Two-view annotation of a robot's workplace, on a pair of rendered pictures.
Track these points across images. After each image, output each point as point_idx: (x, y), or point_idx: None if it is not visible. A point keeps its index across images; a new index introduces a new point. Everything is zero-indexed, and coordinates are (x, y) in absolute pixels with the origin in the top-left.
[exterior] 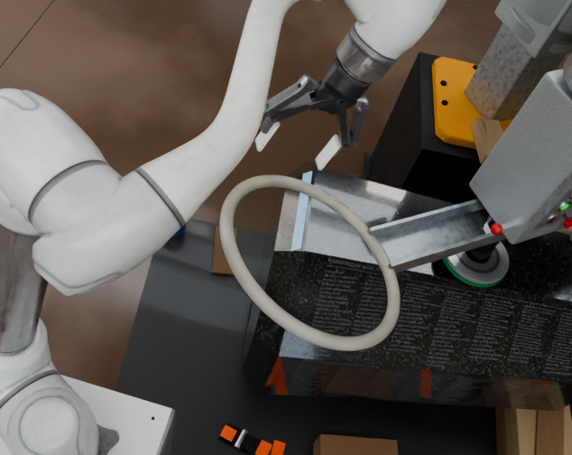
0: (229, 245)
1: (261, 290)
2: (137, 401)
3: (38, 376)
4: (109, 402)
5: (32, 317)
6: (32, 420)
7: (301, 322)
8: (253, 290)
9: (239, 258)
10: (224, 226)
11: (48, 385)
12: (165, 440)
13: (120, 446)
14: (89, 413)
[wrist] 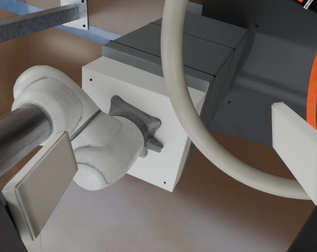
0: (171, 93)
1: (216, 155)
2: (169, 99)
3: (74, 135)
4: (149, 98)
5: (21, 158)
6: (75, 176)
7: (274, 185)
8: (205, 155)
9: (186, 114)
10: (163, 57)
11: (81, 143)
12: (203, 103)
13: (163, 127)
14: (113, 163)
